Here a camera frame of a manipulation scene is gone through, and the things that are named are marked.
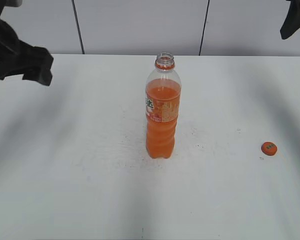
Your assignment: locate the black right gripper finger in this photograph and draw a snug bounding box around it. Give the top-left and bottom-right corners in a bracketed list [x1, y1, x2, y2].
[280, 0, 300, 40]

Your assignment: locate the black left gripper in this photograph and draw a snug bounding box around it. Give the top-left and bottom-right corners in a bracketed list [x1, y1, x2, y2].
[0, 0, 54, 86]

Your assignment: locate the orange bottle cap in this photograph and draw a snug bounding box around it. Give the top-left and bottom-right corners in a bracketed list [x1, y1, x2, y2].
[261, 141, 278, 156]

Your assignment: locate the orange soda plastic bottle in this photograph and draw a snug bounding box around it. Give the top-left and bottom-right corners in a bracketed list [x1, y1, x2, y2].
[145, 52, 182, 159]

